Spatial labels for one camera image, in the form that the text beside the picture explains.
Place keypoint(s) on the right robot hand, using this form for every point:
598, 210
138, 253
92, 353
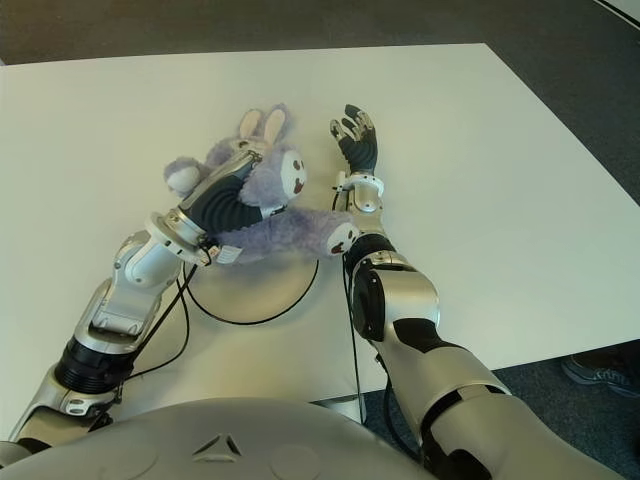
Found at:
362, 150

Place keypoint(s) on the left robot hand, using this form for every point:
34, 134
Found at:
225, 205

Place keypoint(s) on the purple plush bunny doll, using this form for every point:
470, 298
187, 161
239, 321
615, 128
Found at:
285, 235

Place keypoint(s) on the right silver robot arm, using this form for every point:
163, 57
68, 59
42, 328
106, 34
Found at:
415, 305

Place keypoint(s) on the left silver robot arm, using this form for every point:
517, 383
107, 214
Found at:
125, 310

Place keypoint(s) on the white plate black rim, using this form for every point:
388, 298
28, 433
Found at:
255, 295

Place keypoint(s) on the silver robot torso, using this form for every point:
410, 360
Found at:
200, 440

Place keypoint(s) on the dark sneaker shoe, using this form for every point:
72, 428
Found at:
597, 375

